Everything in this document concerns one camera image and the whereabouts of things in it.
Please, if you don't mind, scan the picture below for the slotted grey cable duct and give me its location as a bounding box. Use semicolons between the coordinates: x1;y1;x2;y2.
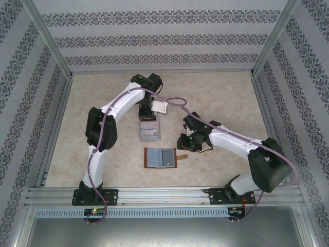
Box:
34;207;230;218

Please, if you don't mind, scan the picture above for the thin aluminium table edge rail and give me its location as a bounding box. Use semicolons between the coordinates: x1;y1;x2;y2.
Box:
70;69;254;76

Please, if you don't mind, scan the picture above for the brown leather card holder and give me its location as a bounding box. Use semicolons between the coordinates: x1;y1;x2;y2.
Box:
143;147;188;170

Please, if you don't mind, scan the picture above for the aluminium frame post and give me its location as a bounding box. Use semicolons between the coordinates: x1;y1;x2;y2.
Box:
251;0;301;77
22;0;74;78

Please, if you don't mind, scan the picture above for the aluminium frame beam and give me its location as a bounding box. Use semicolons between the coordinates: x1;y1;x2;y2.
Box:
293;203;324;247
5;202;36;247

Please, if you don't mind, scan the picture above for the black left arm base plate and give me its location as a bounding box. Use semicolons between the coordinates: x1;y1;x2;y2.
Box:
73;189;120;207

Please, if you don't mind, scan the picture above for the clear acrylic box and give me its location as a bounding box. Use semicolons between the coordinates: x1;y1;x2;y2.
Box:
138;113;162;144

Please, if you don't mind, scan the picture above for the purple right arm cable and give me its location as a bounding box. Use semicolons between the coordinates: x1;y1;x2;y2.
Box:
181;105;296;224

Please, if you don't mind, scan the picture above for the dark grey card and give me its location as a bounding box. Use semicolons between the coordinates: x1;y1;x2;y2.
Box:
162;149;176;167

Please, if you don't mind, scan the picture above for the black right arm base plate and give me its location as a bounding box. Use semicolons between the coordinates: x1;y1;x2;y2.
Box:
208;187;255;206

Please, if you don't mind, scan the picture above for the grey sheet metal panel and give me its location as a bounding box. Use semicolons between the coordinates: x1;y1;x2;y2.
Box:
25;217;308;247

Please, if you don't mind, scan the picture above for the aluminium table side rail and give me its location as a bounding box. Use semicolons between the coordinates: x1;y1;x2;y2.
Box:
35;74;75;188
250;73;293;185

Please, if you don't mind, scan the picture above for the wide aluminium mounting rail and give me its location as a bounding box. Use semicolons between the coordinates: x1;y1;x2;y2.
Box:
24;186;306;207

